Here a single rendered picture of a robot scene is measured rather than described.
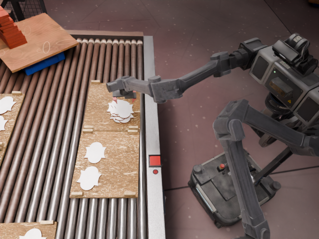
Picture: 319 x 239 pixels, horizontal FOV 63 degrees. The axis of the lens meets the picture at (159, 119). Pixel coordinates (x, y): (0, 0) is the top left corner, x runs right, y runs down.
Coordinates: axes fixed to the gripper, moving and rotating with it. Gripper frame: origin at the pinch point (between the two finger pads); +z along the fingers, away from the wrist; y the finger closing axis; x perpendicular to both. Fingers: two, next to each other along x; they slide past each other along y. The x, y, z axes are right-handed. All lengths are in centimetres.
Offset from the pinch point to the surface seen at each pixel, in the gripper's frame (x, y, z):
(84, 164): 37.2, 25.0, 7.9
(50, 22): -86, 52, 0
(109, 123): 10.0, 10.4, 8.2
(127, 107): 3.3, -1.4, 1.6
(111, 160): 36.1, 9.8, 7.8
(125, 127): 13.8, 0.9, 8.1
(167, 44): -190, -69, 104
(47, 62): -47, 53, 7
